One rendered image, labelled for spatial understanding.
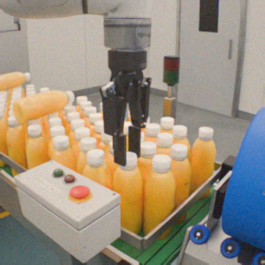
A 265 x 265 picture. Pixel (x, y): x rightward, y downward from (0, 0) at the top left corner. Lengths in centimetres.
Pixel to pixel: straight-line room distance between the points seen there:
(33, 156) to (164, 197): 39
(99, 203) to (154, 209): 19
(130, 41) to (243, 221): 37
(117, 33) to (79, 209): 30
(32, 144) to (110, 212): 39
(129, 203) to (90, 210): 19
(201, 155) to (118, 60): 38
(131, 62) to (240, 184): 28
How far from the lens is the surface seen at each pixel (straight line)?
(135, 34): 50
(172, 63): 104
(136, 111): 59
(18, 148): 92
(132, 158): 60
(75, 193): 48
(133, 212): 65
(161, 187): 60
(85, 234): 47
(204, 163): 79
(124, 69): 52
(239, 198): 50
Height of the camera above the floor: 138
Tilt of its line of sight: 23 degrees down
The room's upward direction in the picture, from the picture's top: straight up
